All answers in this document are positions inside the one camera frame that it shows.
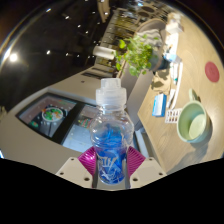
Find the clear bottle with blue label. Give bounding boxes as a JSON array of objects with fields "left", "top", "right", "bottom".
[{"left": 89, "top": 77, "right": 135, "bottom": 185}]

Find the window with festive stickers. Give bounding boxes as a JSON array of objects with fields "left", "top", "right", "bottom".
[{"left": 14, "top": 92, "right": 101, "bottom": 154}]

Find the pale green mug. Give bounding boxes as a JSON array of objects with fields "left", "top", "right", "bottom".
[{"left": 175, "top": 88, "right": 212, "bottom": 144}]

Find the grey chevron cushion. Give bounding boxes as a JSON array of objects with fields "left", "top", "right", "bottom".
[{"left": 141, "top": 28, "right": 166, "bottom": 48}]

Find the flat round red coaster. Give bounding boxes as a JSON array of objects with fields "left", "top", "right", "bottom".
[{"left": 204, "top": 61, "right": 221, "bottom": 84}]

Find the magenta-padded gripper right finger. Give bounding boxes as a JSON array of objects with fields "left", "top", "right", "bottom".
[{"left": 125, "top": 146, "right": 168, "bottom": 189}]

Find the small blue box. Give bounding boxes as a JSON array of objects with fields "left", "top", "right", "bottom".
[{"left": 151, "top": 93, "right": 168, "bottom": 118}]

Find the white patterned card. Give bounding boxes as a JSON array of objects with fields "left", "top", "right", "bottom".
[{"left": 164, "top": 108, "right": 183, "bottom": 124}]

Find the grey curved sofa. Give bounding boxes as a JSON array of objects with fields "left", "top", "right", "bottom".
[{"left": 114, "top": 18, "right": 169, "bottom": 158}]

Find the white round column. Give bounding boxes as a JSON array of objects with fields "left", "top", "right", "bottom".
[{"left": 92, "top": 44, "right": 118, "bottom": 62}]

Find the group of ceiling lights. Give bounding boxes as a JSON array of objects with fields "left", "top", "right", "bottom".
[{"left": 6, "top": 6, "right": 101, "bottom": 64}]

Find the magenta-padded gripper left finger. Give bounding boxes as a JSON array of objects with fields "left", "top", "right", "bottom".
[{"left": 54, "top": 146, "right": 99, "bottom": 189}]

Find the long white box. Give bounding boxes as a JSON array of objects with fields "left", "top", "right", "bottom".
[{"left": 166, "top": 13, "right": 184, "bottom": 34}]

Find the green potted plant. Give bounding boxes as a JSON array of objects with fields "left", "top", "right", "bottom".
[{"left": 114, "top": 34, "right": 168, "bottom": 78}]

